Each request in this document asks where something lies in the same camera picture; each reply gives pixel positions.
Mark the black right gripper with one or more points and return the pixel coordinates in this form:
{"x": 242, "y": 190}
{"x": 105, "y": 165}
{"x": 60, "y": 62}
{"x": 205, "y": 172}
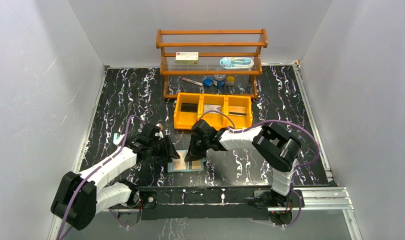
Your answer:
{"x": 196, "y": 145}

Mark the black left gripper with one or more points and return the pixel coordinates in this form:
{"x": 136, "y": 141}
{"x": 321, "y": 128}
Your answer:
{"x": 163, "y": 147}

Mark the tan printed card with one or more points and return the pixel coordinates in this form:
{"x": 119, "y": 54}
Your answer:
{"x": 179, "y": 164}

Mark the green card holder wallet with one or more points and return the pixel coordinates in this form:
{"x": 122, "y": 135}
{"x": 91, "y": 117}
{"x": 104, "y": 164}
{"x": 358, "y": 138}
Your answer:
{"x": 169, "y": 166}

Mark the orange three-compartment bin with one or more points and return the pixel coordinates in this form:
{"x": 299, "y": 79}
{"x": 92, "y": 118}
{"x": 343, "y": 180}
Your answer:
{"x": 184, "y": 121}

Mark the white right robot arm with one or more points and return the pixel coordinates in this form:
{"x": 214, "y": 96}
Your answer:
{"x": 277, "y": 146}

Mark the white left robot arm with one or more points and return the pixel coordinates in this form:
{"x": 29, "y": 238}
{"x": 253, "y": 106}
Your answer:
{"x": 80, "y": 196}

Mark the black card in bin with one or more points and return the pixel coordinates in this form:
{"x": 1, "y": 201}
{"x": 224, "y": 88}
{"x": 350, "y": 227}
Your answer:
{"x": 189, "y": 107}

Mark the silver card in bin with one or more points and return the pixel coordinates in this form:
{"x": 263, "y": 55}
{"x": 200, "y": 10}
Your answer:
{"x": 212, "y": 108}

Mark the small white blue stapler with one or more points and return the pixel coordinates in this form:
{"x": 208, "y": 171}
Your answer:
{"x": 118, "y": 139}

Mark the small blue object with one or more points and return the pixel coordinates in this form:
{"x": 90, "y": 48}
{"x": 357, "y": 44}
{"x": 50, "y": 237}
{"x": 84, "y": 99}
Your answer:
{"x": 207, "y": 82}

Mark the brown white marker pen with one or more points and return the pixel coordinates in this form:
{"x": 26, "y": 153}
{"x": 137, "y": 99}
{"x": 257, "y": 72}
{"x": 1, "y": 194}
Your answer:
{"x": 192, "y": 81}

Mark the round blue white tin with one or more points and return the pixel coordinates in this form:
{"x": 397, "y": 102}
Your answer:
{"x": 219, "y": 80}

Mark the small yellow object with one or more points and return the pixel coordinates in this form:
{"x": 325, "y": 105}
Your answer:
{"x": 230, "y": 81}

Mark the wooden shelf rack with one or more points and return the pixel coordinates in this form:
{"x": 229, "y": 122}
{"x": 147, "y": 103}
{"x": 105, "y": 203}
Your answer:
{"x": 211, "y": 45}

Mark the white red box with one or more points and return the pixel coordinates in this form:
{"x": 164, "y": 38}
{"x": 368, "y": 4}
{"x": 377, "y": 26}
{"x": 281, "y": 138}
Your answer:
{"x": 186, "y": 58}

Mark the blue oval packaged item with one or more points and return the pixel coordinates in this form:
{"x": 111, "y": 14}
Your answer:
{"x": 236, "y": 63}

